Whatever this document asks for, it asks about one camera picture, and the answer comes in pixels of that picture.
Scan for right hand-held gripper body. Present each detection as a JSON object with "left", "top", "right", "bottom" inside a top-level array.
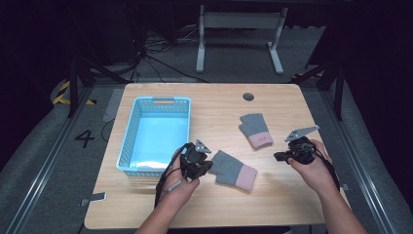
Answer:
[{"left": 283, "top": 125, "right": 321, "bottom": 166}]

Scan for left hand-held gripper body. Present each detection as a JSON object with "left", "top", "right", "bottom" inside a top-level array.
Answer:
[{"left": 179, "top": 138, "right": 212, "bottom": 180}]

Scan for blue plastic basket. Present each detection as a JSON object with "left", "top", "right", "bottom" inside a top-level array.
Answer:
[{"left": 116, "top": 96, "right": 192, "bottom": 177}]

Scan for thin black floor cable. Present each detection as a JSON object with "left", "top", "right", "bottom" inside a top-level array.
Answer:
[{"left": 100, "top": 117, "right": 117, "bottom": 144}]

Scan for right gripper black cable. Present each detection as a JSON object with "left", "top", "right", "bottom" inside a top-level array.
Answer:
[{"left": 303, "top": 142, "right": 341, "bottom": 192}]

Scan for grey tape piece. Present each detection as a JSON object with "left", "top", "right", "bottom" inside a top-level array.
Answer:
[{"left": 79, "top": 191, "right": 108, "bottom": 208}]

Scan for black floor cables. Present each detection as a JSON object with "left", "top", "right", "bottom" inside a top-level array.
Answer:
[{"left": 128, "top": 25, "right": 210, "bottom": 84}]

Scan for grey pink sock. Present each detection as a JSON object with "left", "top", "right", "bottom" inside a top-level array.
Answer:
[{"left": 208, "top": 149, "right": 259, "bottom": 193}]

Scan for person's left hand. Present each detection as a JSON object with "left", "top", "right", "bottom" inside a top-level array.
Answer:
[{"left": 160, "top": 147, "right": 202, "bottom": 205}]

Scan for grey metal floor rail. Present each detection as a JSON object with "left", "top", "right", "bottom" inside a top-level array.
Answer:
[
  {"left": 319, "top": 89, "right": 398, "bottom": 234},
  {"left": 4, "top": 86, "right": 95, "bottom": 234}
]

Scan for black metal stand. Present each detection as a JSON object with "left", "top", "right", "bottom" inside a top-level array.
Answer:
[
  {"left": 66, "top": 55, "right": 131, "bottom": 119},
  {"left": 290, "top": 59, "right": 346, "bottom": 122}
]

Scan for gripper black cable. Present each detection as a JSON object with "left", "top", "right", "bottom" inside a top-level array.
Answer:
[
  {"left": 303, "top": 142, "right": 341, "bottom": 192},
  {"left": 154, "top": 142, "right": 191, "bottom": 209}
]

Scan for white metal stand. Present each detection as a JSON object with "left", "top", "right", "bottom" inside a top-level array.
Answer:
[{"left": 195, "top": 4, "right": 289, "bottom": 75}]

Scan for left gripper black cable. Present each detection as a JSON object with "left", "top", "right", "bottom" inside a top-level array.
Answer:
[{"left": 154, "top": 142, "right": 191, "bottom": 209}]

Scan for person's right hand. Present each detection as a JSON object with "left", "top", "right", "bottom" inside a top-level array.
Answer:
[{"left": 286, "top": 138, "right": 339, "bottom": 197}]

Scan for yellow black floor tape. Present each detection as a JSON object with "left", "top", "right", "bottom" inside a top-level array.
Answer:
[{"left": 52, "top": 80, "right": 97, "bottom": 106}]

